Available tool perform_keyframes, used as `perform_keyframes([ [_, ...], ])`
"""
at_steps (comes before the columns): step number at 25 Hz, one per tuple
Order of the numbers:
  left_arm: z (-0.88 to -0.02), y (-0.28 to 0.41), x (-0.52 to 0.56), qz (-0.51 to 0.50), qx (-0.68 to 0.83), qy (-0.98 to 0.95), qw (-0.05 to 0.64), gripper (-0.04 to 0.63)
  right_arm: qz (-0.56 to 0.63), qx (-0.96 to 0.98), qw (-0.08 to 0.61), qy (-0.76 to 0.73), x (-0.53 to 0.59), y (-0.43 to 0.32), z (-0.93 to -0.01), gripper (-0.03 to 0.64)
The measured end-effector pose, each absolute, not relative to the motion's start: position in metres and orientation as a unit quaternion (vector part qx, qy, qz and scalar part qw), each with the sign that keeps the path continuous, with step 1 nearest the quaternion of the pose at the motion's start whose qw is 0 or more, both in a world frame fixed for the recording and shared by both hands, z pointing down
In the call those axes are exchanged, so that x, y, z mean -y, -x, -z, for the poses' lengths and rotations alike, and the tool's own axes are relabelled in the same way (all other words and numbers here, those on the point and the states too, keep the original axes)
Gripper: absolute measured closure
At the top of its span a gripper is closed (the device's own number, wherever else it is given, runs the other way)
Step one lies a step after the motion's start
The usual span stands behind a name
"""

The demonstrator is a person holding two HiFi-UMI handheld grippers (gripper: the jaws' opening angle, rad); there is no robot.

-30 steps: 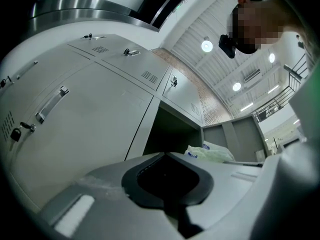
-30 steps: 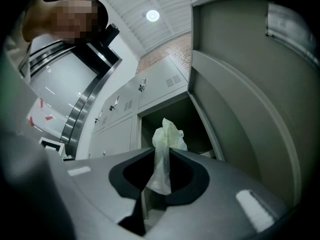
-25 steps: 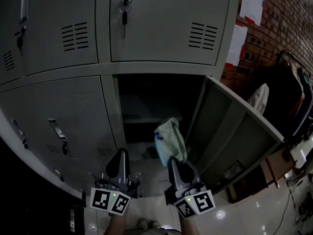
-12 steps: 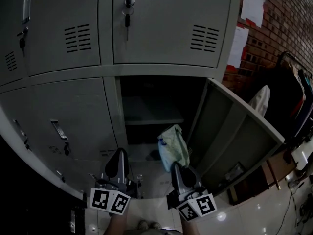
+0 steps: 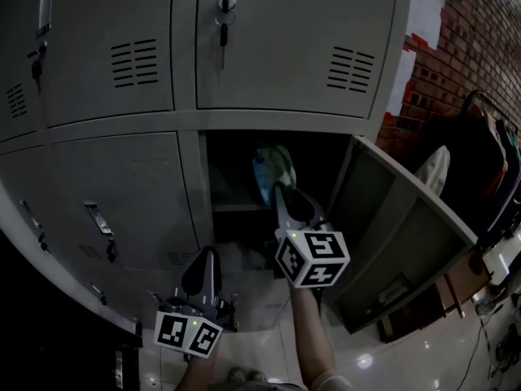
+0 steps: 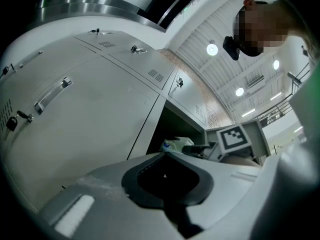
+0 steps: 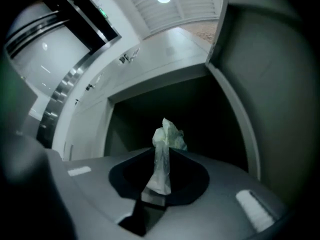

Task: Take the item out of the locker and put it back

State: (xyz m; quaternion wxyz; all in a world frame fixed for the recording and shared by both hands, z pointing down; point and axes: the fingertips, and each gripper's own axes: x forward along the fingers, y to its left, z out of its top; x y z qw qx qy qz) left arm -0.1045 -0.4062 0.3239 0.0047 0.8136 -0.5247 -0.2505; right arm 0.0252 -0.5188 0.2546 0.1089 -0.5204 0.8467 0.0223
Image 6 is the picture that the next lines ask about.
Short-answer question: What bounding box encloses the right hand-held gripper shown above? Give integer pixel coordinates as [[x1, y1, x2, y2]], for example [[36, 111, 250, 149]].
[[182, 124, 254, 163]]

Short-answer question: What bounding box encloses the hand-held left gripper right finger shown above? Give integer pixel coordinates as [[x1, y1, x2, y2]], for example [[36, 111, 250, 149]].
[[163, 151, 266, 240]]

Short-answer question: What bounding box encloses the metal balcony railing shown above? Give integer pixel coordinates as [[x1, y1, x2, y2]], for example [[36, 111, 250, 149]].
[[257, 62, 312, 126]]

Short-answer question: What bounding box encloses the ceiling air vent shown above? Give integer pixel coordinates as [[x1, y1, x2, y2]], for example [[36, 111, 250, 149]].
[[246, 74, 265, 89]]

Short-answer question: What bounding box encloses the white plastic bag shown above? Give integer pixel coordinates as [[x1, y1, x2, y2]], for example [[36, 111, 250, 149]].
[[159, 135, 196, 154]]

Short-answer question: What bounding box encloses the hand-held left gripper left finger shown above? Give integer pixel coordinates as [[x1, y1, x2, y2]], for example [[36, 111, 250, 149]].
[[37, 151, 186, 240]]

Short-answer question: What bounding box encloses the black head camera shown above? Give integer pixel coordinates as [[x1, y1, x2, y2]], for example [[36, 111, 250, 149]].
[[222, 35, 241, 61]]

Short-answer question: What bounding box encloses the stainless steel column band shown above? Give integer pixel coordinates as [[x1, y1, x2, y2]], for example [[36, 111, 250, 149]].
[[36, 0, 168, 34]]

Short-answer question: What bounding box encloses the person's white shirt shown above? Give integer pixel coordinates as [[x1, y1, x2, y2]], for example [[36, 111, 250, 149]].
[[259, 58, 320, 240]]

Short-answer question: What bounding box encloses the grey metal locker cabinet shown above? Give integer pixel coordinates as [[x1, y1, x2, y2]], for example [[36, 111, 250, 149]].
[[0, 30, 270, 215]]

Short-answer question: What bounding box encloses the person's right forearm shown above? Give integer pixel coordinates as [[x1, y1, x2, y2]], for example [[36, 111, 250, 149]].
[[221, 154, 262, 169]]

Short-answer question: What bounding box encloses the person's head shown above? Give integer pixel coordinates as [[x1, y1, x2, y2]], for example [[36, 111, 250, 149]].
[[232, 0, 290, 58]]

